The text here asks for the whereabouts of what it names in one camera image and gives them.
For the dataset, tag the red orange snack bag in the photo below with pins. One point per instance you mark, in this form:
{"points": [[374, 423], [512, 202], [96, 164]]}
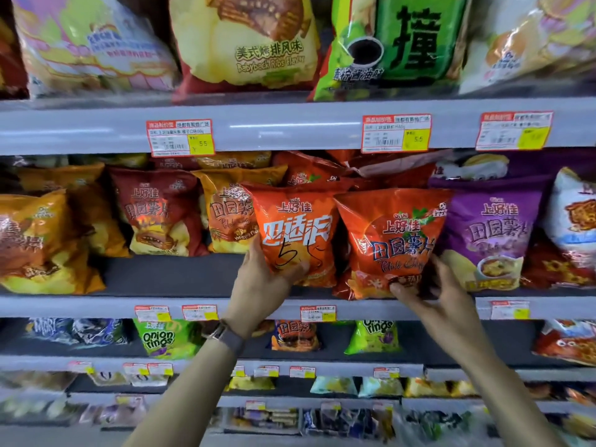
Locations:
{"points": [[307, 169]]}

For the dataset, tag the person's right hand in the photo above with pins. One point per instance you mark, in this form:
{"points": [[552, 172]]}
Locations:
{"points": [[447, 316]]}

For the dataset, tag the smartwatch with grey band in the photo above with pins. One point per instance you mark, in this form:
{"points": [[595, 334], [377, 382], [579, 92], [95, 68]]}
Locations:
{"points": [[230, 339]]}

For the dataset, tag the golden yellow snack bag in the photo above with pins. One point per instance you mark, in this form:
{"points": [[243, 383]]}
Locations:
{"points": [[427, 387], [463, 388]]}

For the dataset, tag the green snack bag purple cartoon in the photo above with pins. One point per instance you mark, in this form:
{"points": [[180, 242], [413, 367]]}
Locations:
{"points": [[167, 339], [372, 337]]}

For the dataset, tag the narrow yellow snack bag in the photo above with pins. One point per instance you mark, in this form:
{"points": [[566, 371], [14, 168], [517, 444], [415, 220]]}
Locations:
{"points": [[93, 204]]}

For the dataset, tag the blue orange-flame chip bag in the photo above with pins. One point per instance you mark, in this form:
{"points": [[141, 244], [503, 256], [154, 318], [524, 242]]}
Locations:
{"points": [[263, 328], [295, 336]]}

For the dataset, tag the large purple yellow snack bag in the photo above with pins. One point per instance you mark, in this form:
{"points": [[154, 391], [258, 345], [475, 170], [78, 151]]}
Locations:
{"points": [[554, 162]]}

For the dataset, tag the pale yellow snack bag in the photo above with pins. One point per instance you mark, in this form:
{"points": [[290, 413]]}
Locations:
{"points": [[250, 384]]}

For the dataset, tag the person's left forearm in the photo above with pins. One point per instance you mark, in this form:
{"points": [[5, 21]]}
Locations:
{"points": [[186, 395]]}

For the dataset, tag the row of pale jelly cups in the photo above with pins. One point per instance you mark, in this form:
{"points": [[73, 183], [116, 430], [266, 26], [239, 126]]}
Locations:
{"points": [[37, 409]]}

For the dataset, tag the dark golden snack bag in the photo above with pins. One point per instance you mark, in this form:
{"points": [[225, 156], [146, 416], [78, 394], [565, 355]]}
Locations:
{"points": [[233, 160]]}

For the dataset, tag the person's left hand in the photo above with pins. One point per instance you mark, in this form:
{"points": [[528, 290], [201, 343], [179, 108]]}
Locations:
{"points": [[260, 293]]}

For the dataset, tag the tray of wafer stick packs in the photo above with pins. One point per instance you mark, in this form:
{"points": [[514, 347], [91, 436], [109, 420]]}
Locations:
{"points": [[260, 419]]}

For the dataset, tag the red yellow price tag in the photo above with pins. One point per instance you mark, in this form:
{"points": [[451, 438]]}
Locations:
{"points": [[199, 312], [256, 405], [514, 131], [136, 369], [382, 407], [510, 310], [396, 133], [152, 314], [302, 372], [238, 371], [160, 369], [386, 373], [318, 314], [330, 406], [129, 400], [80, 367], [179, 138], [266, 371]]}

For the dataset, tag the dark red snack bag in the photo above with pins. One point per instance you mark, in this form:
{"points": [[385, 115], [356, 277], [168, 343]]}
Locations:
{"points": [[174, 163]]}

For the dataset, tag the green prawn cracker bag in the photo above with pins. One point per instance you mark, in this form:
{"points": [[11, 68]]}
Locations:
{"points": [[396, 46]]}

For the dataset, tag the grey store shelving unit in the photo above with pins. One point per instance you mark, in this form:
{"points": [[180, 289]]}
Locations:
{"points": [[288, 125]]}

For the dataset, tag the large red yellow snack bag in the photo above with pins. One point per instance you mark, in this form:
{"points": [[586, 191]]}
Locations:
{"points": [[247, 46]]}

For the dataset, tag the large orange tomato chip bag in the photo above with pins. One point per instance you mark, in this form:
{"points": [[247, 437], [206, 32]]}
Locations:
{"points": [[11, 60]]}

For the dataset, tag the kraft rice-cracker bag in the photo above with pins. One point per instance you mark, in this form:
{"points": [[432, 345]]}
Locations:
{"points": [[108, 379]]}

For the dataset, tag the white rice-cracker bag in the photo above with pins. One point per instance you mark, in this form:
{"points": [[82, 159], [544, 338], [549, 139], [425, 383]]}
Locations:
{"points": [[148, 381]]}

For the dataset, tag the small yellow chip bag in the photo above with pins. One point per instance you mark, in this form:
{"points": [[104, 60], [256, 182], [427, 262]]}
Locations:
{"points": [[223, 214]]}

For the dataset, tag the red white cartoon snack bag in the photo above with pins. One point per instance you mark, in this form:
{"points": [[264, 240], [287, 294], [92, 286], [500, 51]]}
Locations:
{"points": [[568, 228], [470, 167]]}

